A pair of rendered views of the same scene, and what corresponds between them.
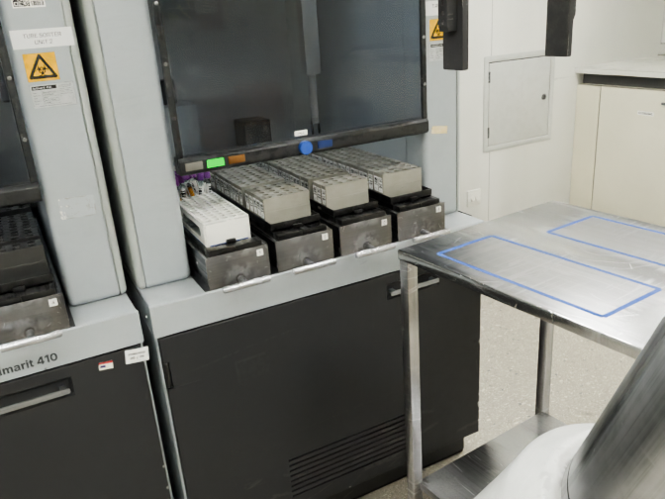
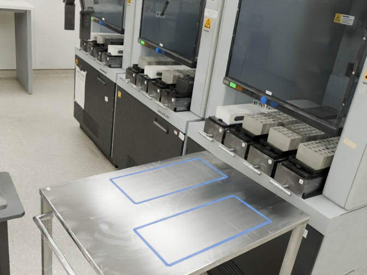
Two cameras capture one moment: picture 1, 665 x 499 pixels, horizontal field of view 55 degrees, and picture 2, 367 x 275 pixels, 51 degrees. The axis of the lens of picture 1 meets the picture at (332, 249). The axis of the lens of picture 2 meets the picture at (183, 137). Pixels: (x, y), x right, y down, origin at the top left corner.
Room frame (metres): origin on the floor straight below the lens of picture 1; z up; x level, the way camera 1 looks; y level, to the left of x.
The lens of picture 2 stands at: (0.83, -1.35, 1.39)
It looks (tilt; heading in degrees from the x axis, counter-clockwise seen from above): 23 degrees down; 81
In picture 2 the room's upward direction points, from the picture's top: 8 degrees clockwise
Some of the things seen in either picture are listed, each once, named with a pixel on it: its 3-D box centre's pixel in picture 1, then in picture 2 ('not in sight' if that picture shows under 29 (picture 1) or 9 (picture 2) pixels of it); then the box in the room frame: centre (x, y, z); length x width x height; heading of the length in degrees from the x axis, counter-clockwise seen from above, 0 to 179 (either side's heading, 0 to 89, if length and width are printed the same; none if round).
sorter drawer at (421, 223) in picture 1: (353, 190); (344, 165); (1.70, -0.07, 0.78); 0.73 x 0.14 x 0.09; 27
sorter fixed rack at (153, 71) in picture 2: not in sight; (169, 72); (1.06, 0.91, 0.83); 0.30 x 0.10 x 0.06; 27
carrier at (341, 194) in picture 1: (345, 193); (280, 139); (1.42, -0.04, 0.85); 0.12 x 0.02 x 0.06; 116
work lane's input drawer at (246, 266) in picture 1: (193, 225); (265, 122); (1.50, 0.34, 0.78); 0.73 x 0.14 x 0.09; 27
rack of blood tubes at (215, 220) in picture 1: (206, 217); (247, 114); (1.37, 0.28, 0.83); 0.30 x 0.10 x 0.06; 27
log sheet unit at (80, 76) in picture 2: not in sight; (78, 86); (0.41, 1.75, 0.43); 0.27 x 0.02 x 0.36; 117
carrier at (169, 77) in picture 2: not in sight; (168, 77); (1.04, 0.73, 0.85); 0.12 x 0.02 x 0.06; 118
